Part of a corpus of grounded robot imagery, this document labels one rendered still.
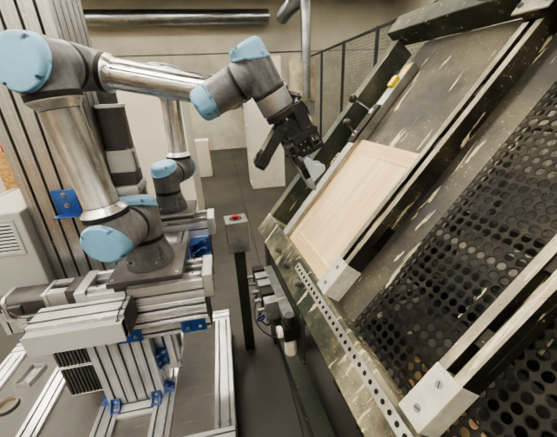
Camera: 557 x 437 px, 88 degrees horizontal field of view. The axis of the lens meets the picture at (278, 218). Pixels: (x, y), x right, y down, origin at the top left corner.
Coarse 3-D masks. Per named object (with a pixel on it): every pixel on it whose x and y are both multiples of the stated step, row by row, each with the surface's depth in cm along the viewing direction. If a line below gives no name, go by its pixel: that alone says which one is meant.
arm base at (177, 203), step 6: (174, 192) 136; (180, 192) 140; (156, 198) 137; (162, 198) 135; (168, 198) 135; (174, 198) 137; (180, 198) 139; (162, 204) 135; (168, 204) 136; (174, 204) 137; (180, 204) 139; (186, 204) 142; (162, 210) 136; (168, 210) 136; (174, 210) 137; (180, 210) 139
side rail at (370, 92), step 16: (400, 48) 146; (384, 64) 147; (400, 64) 149; (368, 80) 149; (384, 80) 150; (368, 96) 151; (352, 112) 152; (336, 128) 153; (336, 144) 156; (320, 160) 157; (288, 192) 159; (304, 192) 162; (272, 208) 166; (288, 208) 163
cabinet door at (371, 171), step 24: (360, 144) 132; (360, 168) 123; (384, 168) 110; (336, 192) 129; (360, 192) 115; (384, 192) 104; (312, 216) 134; (336, 216) 120; (360, 216) 108; (312, 240) 125; (336, 240) 112; (312, 264) 116
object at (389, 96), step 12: (408, 72) 127; (396, 84) 128; (384, 96) 131; (396, 96) 130; (384, 108) 130; (372, 120) 131; (348, 144) 136; (348, 156) 134; (336, 168) 135; (324, 180) 137; (312, 192) 140; (312, 204) 138; (300, 216) 139; (288, 228) 142
